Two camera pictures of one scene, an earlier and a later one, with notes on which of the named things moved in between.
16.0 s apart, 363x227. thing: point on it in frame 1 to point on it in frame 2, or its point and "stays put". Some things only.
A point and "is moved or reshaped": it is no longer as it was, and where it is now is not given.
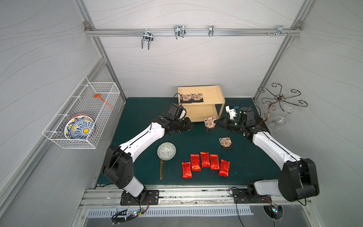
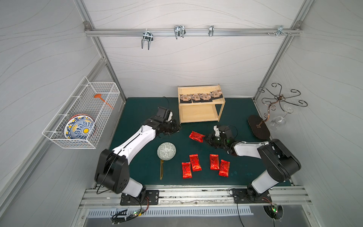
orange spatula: x=99 y=95 stays put
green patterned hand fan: x=166 y=151 stays put
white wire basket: x=79 y=122 stays put
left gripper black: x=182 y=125 to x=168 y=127
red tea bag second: x=195 y=162 stays put
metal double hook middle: x=179 y=30 stays put
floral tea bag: x=226 y=142 is moved or reshaped
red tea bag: x=205 y=160 to x=197 y=136
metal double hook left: x=148 y=36 stays put
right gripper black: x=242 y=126 to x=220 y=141
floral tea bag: x=209 y=122 to x=205 y=96
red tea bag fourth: x=214 y=162 stays put
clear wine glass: x=279 y=122 stays put
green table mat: x=200 y=157 stays put
